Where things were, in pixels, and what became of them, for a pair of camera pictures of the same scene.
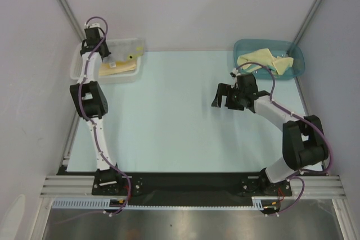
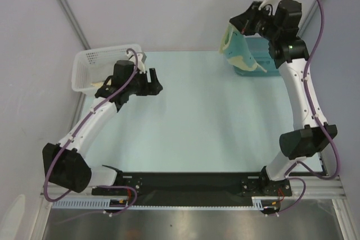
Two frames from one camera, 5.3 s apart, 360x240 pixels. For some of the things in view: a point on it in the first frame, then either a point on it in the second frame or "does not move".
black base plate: (134, 188) does not move
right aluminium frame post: (315, 5) does not move
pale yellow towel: (265, 57) to (234, 46)
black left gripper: (106, 52) to (153, 88)
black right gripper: (228, 97) to (242, 23)
